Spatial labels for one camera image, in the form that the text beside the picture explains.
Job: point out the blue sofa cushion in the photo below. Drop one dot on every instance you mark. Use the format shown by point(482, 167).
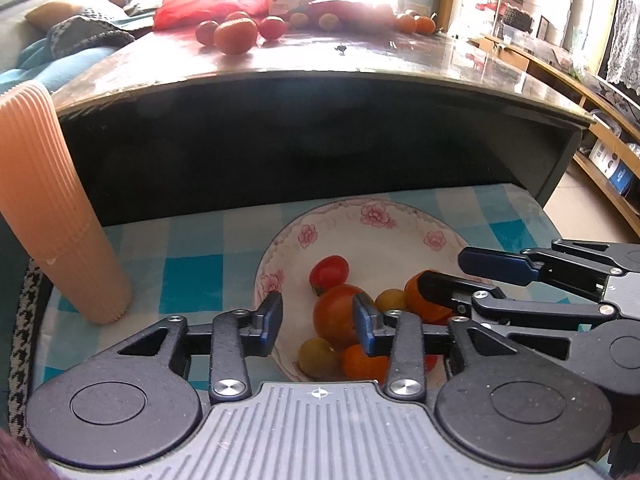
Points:
point(55, 67)

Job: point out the red cherry tomato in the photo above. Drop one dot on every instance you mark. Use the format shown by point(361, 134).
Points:
point(272, 27)
point(327, 271)

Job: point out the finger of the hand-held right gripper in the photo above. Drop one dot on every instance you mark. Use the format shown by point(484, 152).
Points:
point(500, 262)
point(450, 290)

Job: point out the small dark red tomato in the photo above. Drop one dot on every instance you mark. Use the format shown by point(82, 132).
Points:
point(206, 32)

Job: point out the large red-orange tomato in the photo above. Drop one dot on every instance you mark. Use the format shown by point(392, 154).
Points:
point(235, 36)
point(335, 317)

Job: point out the white lace curtain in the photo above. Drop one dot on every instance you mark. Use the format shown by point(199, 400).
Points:
point(625, 40)

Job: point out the dark wicker basket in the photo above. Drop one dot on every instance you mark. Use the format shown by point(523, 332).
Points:
point(516, 18)

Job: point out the small yellow-green jujube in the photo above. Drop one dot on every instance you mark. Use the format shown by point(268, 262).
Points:
point(328, 21)
point(299, 20)
point(317, 357)
point(391, 300)

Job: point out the dark wooden coffee table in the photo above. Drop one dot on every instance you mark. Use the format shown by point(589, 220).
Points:
point(310, 125)

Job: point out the white floral plate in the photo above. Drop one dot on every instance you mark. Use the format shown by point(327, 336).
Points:
point(380, 255)

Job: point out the maroon fuzzy cloth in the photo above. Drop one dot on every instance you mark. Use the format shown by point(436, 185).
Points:
point(20, 460)

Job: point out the teal upholstered seat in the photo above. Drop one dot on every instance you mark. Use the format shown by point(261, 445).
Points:
point(12, 320)

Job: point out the yellow cushion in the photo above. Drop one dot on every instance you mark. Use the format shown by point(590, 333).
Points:
point(52, 12)

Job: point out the blue white checkered cloth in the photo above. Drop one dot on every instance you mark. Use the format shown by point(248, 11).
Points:
point(190, 280)

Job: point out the small mandarin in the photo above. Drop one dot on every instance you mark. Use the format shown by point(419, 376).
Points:
point(417, 305)
point(405, 24)
point(357, 365)
point(426, 26)

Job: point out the wooden shelf unit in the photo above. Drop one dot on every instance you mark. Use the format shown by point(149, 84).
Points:
point(575, 85)

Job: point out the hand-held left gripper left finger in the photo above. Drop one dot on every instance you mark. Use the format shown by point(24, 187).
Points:
point(272, 322)

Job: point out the blue box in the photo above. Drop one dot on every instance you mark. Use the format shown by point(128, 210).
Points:
point(620, 176)

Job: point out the houndstooth pillow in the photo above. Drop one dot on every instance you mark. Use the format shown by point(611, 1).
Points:
point(85, 32)

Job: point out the stack of peach ribbed cups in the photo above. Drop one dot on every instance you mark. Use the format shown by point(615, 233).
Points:
point(55, 200)

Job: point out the red plastic bag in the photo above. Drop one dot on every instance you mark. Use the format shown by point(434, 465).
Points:
point(175, 10)

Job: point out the houndstooth fabric trim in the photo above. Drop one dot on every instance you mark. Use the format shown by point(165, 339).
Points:
point(25, 350)

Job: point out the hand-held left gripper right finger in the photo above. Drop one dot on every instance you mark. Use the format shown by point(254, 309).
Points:
point(365, 325)

